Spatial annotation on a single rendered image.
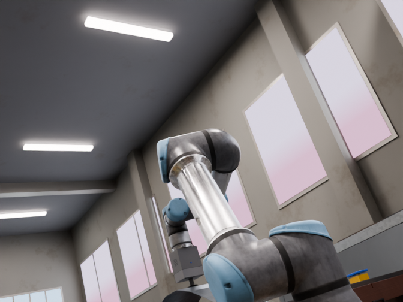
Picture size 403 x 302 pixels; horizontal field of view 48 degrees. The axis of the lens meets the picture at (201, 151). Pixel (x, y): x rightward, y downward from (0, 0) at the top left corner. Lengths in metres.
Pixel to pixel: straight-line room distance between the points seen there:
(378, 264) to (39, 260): 11.02
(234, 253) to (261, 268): 0.06
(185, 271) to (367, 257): 0.83
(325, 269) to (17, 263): 11.63
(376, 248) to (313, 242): 1.10
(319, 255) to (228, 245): 0.18
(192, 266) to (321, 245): 0.75
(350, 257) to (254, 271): 1.27
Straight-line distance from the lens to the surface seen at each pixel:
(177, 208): 1.53
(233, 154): 1.23
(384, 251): 2.00
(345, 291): 0.94
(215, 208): 1.01
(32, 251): 12.53
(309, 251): 0.92
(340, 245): 2.15
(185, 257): 1.61
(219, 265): 0.88
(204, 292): 1.46
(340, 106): 5.50
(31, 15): 5.82
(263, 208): 6.38
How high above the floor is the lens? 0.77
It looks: 24 degrees up
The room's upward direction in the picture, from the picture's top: 18 degrees counter-clockwise
